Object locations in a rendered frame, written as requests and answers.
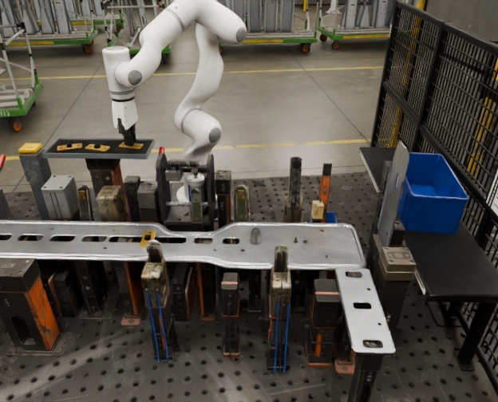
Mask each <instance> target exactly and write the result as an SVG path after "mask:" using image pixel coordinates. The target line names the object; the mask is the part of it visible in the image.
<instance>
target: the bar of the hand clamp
mask: <svg viewBox="0 0 498 402"><path fill-rule="evenodd" d="M301 172H302V157H301V156H290V178H289V195H288V199H289V203H288V207H291V195H297V203H296V205H297V207H299V200H300V186H301Z"/></svg>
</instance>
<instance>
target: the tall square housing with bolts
mask: <svg viewBox="0 0 498 402"><path fill-rule="evenodd" d="M41 191H42V194H43V197H44V200H45V205H46V207H47V210H48V212H49V219H52V220H56V221H81V216H80V210H79V204H78V198H77V186H76V183H75V179H74V176H73V175H53V176H51V178H50V179H49V180H48V181H47V182H46V183H45V185H44V186H43V187H42V188H41ZM74 238H75V237H74V236H58V239H59V241H64V242H70V241H72V240H73V239H74Z"/></svg>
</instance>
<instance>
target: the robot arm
mask: <svg viewBox="0 0 498 402"><path fill-rule="evenodd" d="M194 21H195V22H196V40H197V43H198V46H199V52H200V61H199V65H198V69H197V72H196V78H195V80H194V83H193V85H192V88H191V89H190V91H189V93H188V95H187V96H186V97H185V98H184V99H183V101H182V102H181V103H180V105H179V107H178V108H177V110H176V113H175V116H174V123H175V126H176V127H177V128H178V130H180V131H181V132H182V133H183V134H185V135H186V136H189V137H190V138H192V139H193V140H194V144H189V145H188V146H187V147H186V148H185V149H184V161H187V160H191V161H197V160H199V161H200V162H201V165H200V168H207V159H208V154H211V150H212V149H213V148H214V147H215V145H216V144H217V143H218V142H219V141H220V139H221V137H222V128H221V125H220V123H219V121H218V120H217V119H215V118H214V117H212V116H210V115H208V114H207V113H205V112H203V111H202V107H203V106H204V103H205V102H206V101H207V100H209V99H211V98H212V97H213V96H214V95H215V93H216V91H217V89H218V87H219V83H220V81H221V78H222V75H223V60H222V57H221V55H220V52H219V42H222V43H223V44H226V45H239V44H241V43H242V42H243V41H244V40H245V38H246V36H247V28H246V26H245V24H244V23H243V21H242V20H241V18H240V17H239V16H237V15H236V14H235V13H234V12H232V11H231V10H229V9H228V8H227V7H225V6H223V5H221V4H220V3H218V2H217V1H216V0H175V1H174V2H173V3H172V4H171V5H170V6H168V7H167V8H166V9H165V10H164V11H163V12H162V13H160V14H159V15H158V16H157V17H156V18H155V19H154V20H153V21H152V22H150V23H149V24H148V25H147V26H146V27H145V28H144V29H143V30H142V31H141V33H140V37H139V39H140V43H141V45H142V48H141V49H140V51H139V53H138V54H137V55H136V56H135V57H134V58H133V59H132V60H130V55H129V50H128V48H126V47H123V46H112V47H108V48H105V49H103V50H102V54H103V59H104V63H105V72H106V77H107V81H108V86H109V94H110V97H111V98H112V100H113V102H112V109H113V123H114V127H115V128H119V134H122V136H124V144H125V145H128V146H133V142H134V143H136V133H135V131H136V129H135V126H136V122H137V121H138V114H137V109H136V102H135V99H134V98H135V97H134V96H135V95H136V94H135V92H136V90H135V87H137V86H139V85H141V84H142V83H143V82H145V81H146V80H147V79H148V78H149V77H150V76H151V75H152V74H153V73H154V72H155V71H156V69H157V68H158V66H159V64H160V60H161V52H162V50H163V49H164V48H165V47H166V46H167V45H168V44H169V43H171V42H172V41H173V40H174V39H175V38H176V37H178V36H179V35H180V34H181V33H182V32H183V31H184V30H185V29H186V28H188V27H189V26H190V25H191V24H192V23H193V22H194ZM126 130H127V131H126ZM190 175H191V172H184V186H183V187H181V188H180V189H179V190H178V192H177V194H176V195H177V199H178V201H179V202H189V194H188V177H189V176H190Z"/></svg>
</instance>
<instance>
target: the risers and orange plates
mask: <svg viewBox="0 0 498 402"><path fill-rule="evenodd" d="M37 263H38V266H39V269H40V271H41V275H40V278H41V281H42V285H43V288H44V289H45V292H46V295H47V298H48V301H49V303H50V306H51V309H52V311H53V315H59V316H60V317H77V315H78V313H79V311H80V309H81V307H82V305H83V302H84V298H83V296H82V292H81V288H80V285H79V282H78V279H77V275H76V271H75V269H74V267H72V264H71V262H66V261H63V260H61V261H60V260H37ZM230 273H237V274H238V283H239V270H231V271H230ZM171 284H172V301H173V307H174V318H175V322H188V321H190V320H191V315H192V308H193V303H194V299H195V285H194V277H193V268H192V267H190V270H189V272H188V264H187V263H177V264H176V268H175V270H174V274H173V277H172V283H171Z"/></svg>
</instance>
